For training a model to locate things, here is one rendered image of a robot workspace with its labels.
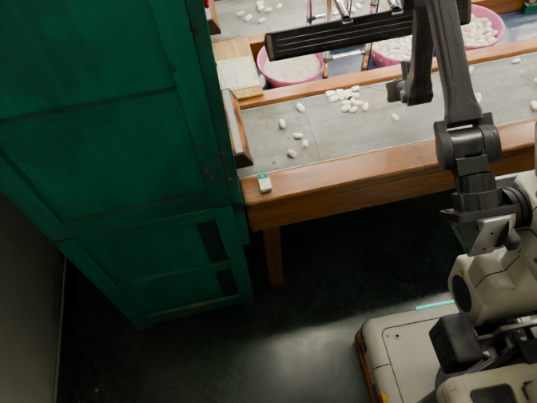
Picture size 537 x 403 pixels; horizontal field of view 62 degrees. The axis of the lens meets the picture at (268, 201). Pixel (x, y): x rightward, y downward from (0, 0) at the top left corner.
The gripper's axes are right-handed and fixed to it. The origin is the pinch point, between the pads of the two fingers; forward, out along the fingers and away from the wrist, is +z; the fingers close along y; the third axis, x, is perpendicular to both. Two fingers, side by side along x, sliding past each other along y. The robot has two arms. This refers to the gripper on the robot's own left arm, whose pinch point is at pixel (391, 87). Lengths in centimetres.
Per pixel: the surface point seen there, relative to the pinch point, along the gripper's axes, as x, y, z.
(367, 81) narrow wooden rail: -2.4, 3.8, 13.1
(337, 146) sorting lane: 14.7, 22.9, -5.3
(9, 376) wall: 63, 145, -20
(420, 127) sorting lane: 14.6, -6.9, -4.4
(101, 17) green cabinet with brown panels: -31, 75, -66
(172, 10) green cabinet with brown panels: -30, 63, -67
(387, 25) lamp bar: -20.2, 5.7, -15.9
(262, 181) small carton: 17, 51, -17
